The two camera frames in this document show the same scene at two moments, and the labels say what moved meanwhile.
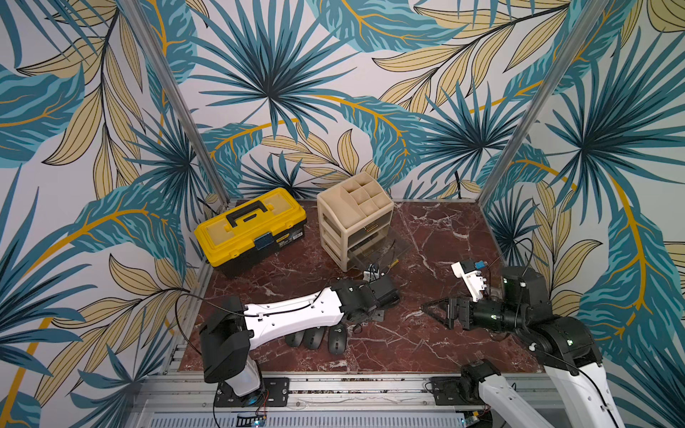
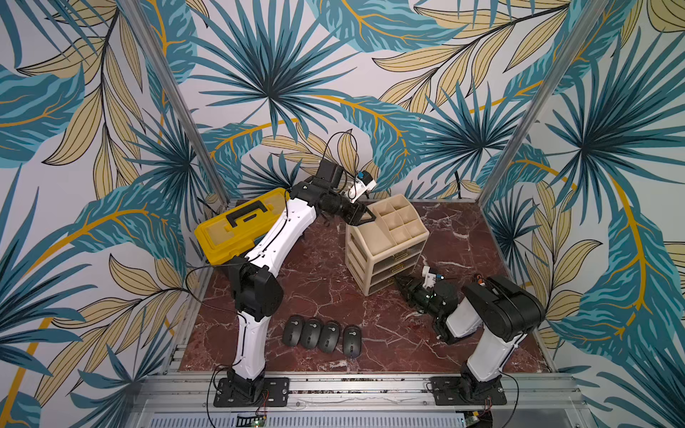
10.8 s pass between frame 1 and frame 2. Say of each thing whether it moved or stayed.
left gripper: moved
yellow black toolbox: stayed
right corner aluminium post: stayed
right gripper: moved
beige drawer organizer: moved
